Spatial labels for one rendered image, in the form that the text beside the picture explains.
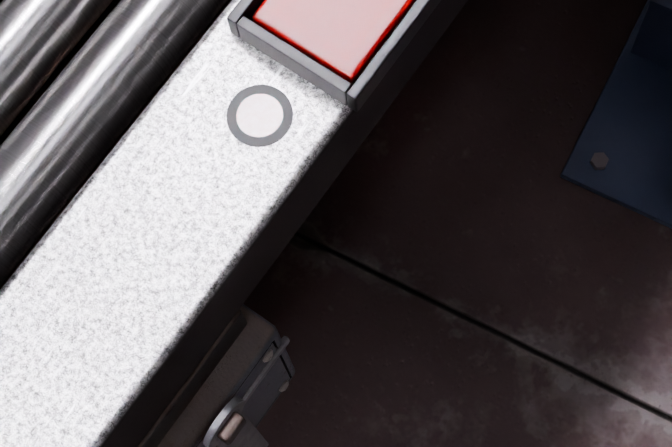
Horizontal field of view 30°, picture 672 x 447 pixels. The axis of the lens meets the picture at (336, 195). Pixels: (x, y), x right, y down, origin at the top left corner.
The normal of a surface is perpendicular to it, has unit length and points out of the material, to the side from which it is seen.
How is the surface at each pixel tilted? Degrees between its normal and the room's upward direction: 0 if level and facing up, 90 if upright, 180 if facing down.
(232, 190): 0
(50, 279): 0
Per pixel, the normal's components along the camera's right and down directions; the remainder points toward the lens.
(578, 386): -0.05, -0.32
